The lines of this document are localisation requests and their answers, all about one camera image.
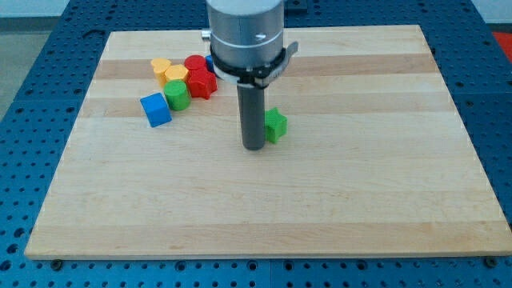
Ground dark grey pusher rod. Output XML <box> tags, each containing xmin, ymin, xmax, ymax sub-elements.
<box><xmin>237</xmin><ymin>86</ymin><xmax>266</xmax><ymax>150</ymax></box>

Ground green star block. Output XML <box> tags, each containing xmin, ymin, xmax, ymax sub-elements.
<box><xmin>265</xmin><ymin>107</ymin><xmax>287</xmax><ymax>144</ymax></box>

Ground blue block behind arm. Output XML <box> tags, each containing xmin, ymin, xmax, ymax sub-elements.
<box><xmin>205</xmin><ymin>55</ymin><xmax>214</xmax><ymax>73</ymax></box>

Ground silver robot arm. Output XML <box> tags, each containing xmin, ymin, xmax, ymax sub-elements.
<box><xmin>206</xmin><ymin>0</ymin><xmax>284</xmax><ymax>150</ymax></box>

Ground red star block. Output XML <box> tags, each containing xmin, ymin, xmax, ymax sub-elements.
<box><xmin>187</xmin><ymin>68</ymin><xmax>218</xmax><ymax>100</ymax></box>

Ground red cylinder block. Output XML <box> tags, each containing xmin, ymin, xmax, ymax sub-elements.
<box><xmin>184</xmin><ymin>54</ymin><xmax>207</xmax><ymax>71</ymax></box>

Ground green cylinder block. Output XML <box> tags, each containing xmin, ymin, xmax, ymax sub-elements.
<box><xmin>163</xmin><ymin>80</ymin><xmax>191</xmax><ymax>111</ymax></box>

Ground yellow hexagon block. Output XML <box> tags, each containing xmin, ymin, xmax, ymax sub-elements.
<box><xmin>164</xmin><ymin>64</ymin><xmax>190</xmax><ymax>82</ymax></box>

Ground blue cube block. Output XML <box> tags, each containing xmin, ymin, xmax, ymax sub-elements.
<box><xmin>140</xmin><ymin>93</ymin><xmax>172</xmax><ymax>127</ymax></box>

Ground yellow heart block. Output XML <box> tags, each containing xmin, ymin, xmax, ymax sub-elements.
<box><xmin>150</xmin><ymin>58</ymin><xmax>171</xmax><ymax>87</ymax></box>

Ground wooden board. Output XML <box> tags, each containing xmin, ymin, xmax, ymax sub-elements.
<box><xmin>25</xmin><ymin>25</ymin><xmax>511</xmax><ymax>260</ymax></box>

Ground black clamp ring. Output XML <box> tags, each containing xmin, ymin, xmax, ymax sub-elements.
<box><xmin>209</xmin><ymin>41</ymin><xmax>299</xmax><ymax>89</ymax></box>

